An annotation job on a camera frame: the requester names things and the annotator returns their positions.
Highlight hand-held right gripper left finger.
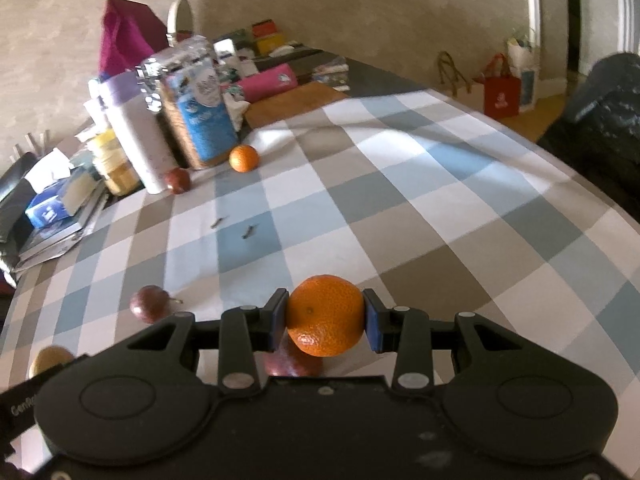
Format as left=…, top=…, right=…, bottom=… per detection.
left=115, top=288, right=291, bottom=394

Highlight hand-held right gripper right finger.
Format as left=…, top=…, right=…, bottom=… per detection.
left=362, top=288, right=531, bottom=394

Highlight yellowish round fruit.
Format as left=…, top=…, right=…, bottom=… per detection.
left=28, top=345, right=76, bottom=380

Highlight dark red stemmed passion fruit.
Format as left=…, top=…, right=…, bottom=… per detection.
left=129, top=285, right=184, bottom=325

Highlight checked tablecloth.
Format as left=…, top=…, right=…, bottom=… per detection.
left=0, top=87, right=640, bottom=480

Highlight stack of books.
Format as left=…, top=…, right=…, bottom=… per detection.
left=10, top=185, right=108, bottom=273

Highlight small orange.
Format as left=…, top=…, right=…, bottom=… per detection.
left=229, top=144, right=260, bottom=174

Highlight blue tissue pack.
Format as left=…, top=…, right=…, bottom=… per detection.
left=24, top=180, right=101, bottom=228

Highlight black leather sofa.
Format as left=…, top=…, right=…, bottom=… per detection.
left=0, top=152, right=51, bottom=286

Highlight clear jar with blue label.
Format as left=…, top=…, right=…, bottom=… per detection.
left=140, top=35, right=240, bottom=170

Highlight white printed cloth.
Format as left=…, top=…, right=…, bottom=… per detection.
left=220, top=82, right=251, bottom=133

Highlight wooden cutting board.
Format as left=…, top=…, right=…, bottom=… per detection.
left=244, top=82, right=349, bottom=130

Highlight white bottle with purple lid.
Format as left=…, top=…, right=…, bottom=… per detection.
left=97, top=72, right=173, bottom=195

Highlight yellow-lid jar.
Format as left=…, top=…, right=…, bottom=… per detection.
left=86, top=130, right=142, bottom=197

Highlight white crumpled tissue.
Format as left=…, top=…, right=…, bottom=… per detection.
left=25, top=150, right=71, bottom=193

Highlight pink pencil case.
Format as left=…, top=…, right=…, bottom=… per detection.
left=235, top=64, right=300, bottom=105

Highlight beige paper bag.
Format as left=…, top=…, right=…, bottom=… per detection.
left=437, top=51, right=486, bottom=113

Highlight colourful card packet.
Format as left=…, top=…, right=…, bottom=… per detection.
left=310, top=57, right=351, bottom=92

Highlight red gift bag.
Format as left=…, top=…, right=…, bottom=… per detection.
left=482, top=53, right=523, bottom=120

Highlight black flat device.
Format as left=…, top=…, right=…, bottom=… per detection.
left=250, top=49, right=326, bottom=73

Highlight metal rods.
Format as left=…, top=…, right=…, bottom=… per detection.
left=12, top=130, right=51, bottom=158

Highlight blue and white bag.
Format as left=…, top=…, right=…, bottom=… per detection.
left=519, top=67, right=538, bottom=113

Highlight small white bottle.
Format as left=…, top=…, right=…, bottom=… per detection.
left=87, top=77, right=111, bottom=126

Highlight white paper bag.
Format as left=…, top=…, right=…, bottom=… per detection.
left=506, top=30, right=541, bottom=78

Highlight black puffy jacket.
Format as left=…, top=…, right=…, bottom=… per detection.
left=537, top=52, right=640, bottom=211

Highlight round white mirror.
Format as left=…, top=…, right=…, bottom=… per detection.
left=166, top=0, right=195, bottom=46

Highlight magenta bag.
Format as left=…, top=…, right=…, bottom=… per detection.
left=97, top=0, right=171, bottom=81

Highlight white door frame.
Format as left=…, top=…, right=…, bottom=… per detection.
left=522, top=0, right=543, bottom=68

